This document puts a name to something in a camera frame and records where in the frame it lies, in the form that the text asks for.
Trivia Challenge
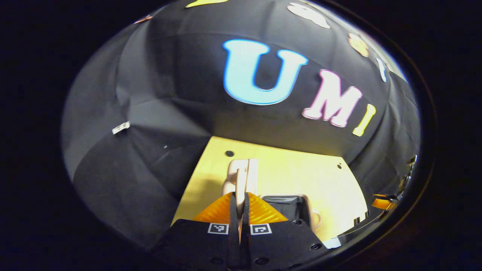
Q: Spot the pink suitcase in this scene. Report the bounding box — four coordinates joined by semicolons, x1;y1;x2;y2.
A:
222;158;323;231

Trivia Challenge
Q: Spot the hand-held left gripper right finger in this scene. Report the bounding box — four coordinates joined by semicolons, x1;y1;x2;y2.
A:
241;192;329;271

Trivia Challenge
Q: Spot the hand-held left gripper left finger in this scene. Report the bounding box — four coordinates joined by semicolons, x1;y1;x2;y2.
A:
152;191;240;271

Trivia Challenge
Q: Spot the silver metal clip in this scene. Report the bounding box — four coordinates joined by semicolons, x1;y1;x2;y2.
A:
111;121;131;135

